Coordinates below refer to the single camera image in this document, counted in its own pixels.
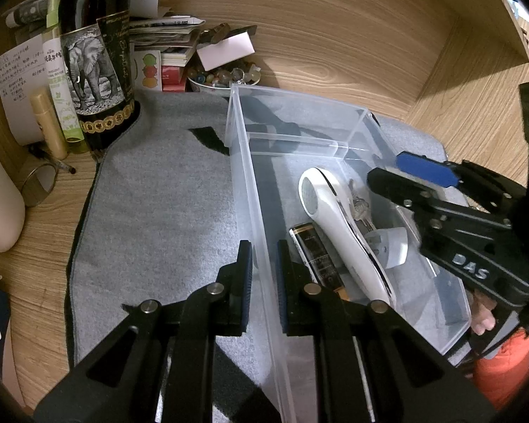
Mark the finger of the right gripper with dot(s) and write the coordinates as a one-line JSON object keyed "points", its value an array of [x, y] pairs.
{"points": [[415, 197], [430, 170]]}

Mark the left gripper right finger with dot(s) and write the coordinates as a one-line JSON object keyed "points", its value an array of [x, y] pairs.
{"points": [[298, 297]]}

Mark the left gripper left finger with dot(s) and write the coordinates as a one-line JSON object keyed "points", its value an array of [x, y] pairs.
{"points": [[234, 300]]}

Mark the black gold lighter case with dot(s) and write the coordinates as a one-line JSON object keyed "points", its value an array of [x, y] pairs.
{"points": [[316, 258]]}

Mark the white handheld massager device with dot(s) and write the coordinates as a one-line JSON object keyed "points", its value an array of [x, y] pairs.
{"points": [[327, 202]]}

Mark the clear plastic storage bin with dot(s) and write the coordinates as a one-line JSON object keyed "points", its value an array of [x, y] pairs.
{"points": [[297, 160]]}

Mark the person's hand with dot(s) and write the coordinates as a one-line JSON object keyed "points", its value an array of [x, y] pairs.
{"points": [[482, 317]]}

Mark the grey mat with black letters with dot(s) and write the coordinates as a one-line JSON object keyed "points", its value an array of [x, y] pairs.
{"points": [[174, 196]]}

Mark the bowl of small trinkets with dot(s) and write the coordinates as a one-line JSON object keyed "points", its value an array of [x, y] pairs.
{"points": [[220, 81]]}

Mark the round eyeglasses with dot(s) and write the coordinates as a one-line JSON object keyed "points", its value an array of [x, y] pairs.
{"points": [[40, 181]]}

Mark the white card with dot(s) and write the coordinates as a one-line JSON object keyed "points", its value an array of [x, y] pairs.
{"points": [[232, 48]]}

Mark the yellow lip balm stick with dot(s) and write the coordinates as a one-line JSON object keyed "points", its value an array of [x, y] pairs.
{"points": [[46, 118]]}

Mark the stack of books and papers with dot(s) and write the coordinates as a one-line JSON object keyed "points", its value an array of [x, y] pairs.
{"points": [[159, 39]]}

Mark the dark wine bottle elephant label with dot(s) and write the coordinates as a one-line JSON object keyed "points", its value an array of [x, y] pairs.
{"points": [[96, 47]]}

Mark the green tube bottle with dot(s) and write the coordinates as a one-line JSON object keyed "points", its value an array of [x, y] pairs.
{"points": [[57, 77]]}

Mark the white handwritten note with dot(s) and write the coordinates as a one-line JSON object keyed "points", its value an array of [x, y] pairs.
{"points": [[22, 71]]}

